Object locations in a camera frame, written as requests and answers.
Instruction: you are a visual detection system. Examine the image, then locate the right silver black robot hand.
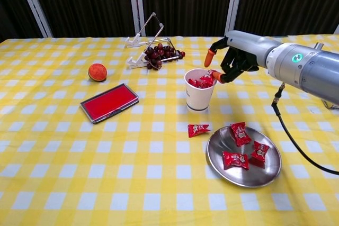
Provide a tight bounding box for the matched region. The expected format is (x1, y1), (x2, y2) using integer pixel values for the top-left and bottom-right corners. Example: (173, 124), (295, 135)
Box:
(204, 30), (281, 84)

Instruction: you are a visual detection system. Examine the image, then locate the round stainless steel plate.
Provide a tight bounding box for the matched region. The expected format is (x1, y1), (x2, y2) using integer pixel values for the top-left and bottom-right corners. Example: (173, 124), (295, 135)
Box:
(206, 126), (282, 188)

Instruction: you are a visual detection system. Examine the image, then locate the white paper cup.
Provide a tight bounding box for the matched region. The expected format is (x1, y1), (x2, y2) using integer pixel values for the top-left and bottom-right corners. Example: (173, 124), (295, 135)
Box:
(184, 68), (218, 112)

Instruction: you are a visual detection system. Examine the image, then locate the dark red grape bunch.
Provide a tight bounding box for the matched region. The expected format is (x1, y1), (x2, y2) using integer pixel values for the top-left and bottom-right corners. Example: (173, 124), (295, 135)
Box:
(144, 42), (186, 71)

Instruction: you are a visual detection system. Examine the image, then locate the red stamp pad case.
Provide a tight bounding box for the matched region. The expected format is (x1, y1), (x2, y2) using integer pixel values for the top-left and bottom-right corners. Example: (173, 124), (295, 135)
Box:
(79, 83), (140, 125)

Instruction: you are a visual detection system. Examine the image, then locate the orange red ball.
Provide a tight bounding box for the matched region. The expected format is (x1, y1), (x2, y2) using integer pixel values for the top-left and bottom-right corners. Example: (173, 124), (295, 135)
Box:
(87, 63), (108, 82)

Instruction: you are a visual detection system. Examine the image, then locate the dark pleated curtain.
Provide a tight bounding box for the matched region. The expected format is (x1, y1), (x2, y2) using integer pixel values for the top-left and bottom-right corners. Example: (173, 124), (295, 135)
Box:
(0, 0), (339, 43)

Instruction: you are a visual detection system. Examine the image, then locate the yellow white checkered tablecloth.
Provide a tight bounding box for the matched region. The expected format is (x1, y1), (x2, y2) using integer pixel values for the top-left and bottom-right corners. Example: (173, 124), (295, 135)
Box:
(0, 35), (339, 226)

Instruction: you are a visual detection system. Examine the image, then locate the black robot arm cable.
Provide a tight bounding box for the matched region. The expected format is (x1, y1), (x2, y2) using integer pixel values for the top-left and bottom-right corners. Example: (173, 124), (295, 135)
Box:
(271, 83), (339, 176)

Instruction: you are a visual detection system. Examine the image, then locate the folding metal wire stand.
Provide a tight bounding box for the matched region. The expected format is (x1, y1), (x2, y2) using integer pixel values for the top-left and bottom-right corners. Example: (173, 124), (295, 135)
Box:
(124, 12), (183, 70)

